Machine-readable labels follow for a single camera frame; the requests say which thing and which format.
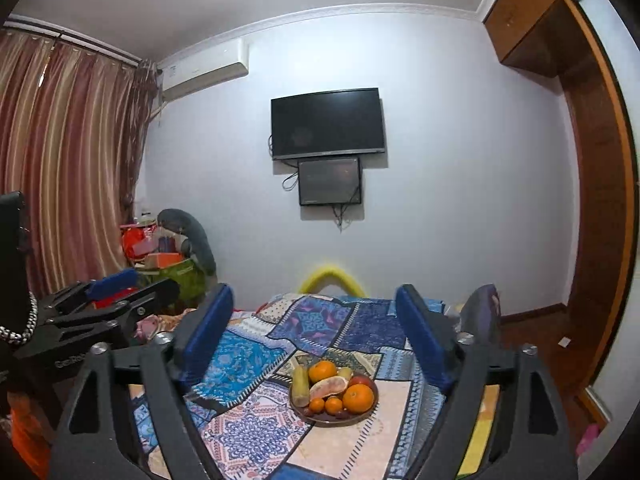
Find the pink grapefruit wedge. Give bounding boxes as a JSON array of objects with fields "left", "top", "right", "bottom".
[{"left": 308, "top": 376, "right": 349, "bottom": 402}]

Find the patchwork printed cloth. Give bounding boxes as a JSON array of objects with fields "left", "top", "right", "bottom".
[{"left": 131, "top": 292, "right": 451, "bottom": 480}]

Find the yellow foam tube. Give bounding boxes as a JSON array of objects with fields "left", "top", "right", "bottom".
[{"left": 298, "top": 260, "right": 370, "bottom": 298}]

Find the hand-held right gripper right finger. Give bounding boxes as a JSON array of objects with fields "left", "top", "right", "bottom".
[{"left": 395, "top": 284, "right": 581, "bottom": 480}]

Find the black hanging cable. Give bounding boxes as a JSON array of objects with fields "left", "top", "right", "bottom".
[{"left": 332, "top": 202, "right": 358, "bottom": 233}]

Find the pink floor item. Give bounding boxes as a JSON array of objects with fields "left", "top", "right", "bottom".
[{"left": 575, "top": 422, "right": 601, "bottom": 458}]

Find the medium mandarin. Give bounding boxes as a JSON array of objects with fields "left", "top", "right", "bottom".
[{"left": 308, "top": 360, "right": 338, "bottom": 385}]

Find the pink toy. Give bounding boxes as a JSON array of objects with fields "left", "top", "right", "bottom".
[{"left": 136, "top": 314, "right": 173, "bottom": 343}]

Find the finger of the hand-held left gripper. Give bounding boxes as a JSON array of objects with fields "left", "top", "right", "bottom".
[
  {"left": 116, "top": 278, "right": 181, "bottom": 322},
  {"left": 55, "top": 269, "right": 141, "bottom": 311}
]

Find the orange cloth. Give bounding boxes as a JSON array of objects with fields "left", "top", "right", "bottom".
[{"left": 7, "top": 400, "right": 53, "bottom": 480}]

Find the large orange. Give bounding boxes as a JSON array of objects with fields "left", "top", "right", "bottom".
[{"left": 341, "top": 384, "right": 376, "bottom": 414}]

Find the white air conditioner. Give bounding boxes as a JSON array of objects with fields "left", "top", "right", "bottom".
[{"left": 156, "top": 38, "right": 250, "bottom": 103}]

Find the brown wooden wardrobe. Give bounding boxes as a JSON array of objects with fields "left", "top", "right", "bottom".
[{"left": 482, "top": 0, "right": 640, "bottom": 411}]

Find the curtain rod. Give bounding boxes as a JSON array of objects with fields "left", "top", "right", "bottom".
[{"left": 2, "top": 20, "right": 151, "bottom": 68}]

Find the striped brown curtain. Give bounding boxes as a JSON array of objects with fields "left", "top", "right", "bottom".
[{"left": 0, "top": 22, "right": 161, "bottom": 301}]

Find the black white braided cable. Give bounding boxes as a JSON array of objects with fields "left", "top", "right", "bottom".
[{"left": 0, "top": 290, "right": 40, "bottom": 346}]

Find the yellow blanket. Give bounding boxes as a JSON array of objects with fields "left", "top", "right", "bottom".
[{"left": 457, "top": 385, "right": 501, "bottom": 478}]

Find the dark purple round plate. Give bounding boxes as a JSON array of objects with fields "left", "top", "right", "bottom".
[{"left": 288, "top": 360, "right": 379, "bottom": 428}]

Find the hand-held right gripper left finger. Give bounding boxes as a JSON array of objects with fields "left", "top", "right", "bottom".
[{"left": 47, "top": 282, "right": 236, "bottom": 480}]

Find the small black wall monitor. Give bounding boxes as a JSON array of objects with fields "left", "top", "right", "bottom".
[{"left": 298, "top": 156, "right": 363, "bottom": 207}]

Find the black wall television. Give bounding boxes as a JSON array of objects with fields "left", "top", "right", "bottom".
[{"left": 270, "top": 87, "right": 387, "bottom": 162}]

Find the red bag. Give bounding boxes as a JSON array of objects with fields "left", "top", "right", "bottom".
[{"left": 120, "top": 225, "right": 151, "bottom": 261}]

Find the orange box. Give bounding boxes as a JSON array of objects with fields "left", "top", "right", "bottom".
[{"left": 145, "top": 252, "right": 185, "bottom": 268}]

